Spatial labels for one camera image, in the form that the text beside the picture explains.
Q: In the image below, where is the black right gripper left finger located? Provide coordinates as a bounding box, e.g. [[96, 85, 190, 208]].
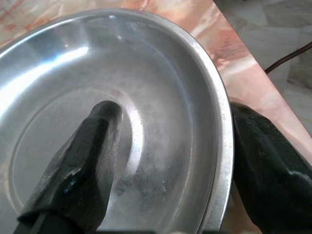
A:
[[13, 99, 125, 234]]

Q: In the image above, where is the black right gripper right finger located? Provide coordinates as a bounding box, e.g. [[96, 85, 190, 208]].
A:
[[228, 101, 312, 234]]

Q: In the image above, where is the round steel plate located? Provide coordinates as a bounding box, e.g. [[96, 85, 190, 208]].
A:
[[0, 9, 235, 234]]

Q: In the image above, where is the brown cable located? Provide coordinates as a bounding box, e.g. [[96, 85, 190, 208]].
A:
[[264, 40, 312, 74]]

